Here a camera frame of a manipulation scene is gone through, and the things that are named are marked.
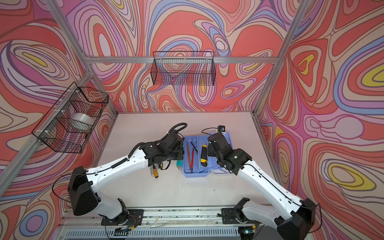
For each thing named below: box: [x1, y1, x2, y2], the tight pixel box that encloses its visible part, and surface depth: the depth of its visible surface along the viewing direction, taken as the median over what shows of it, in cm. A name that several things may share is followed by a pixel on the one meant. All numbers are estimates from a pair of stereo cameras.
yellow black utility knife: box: [200, 142, 208, 167], surface depth 88 cm
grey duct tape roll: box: [71, 112, 94, 126], surface depth 75 cm
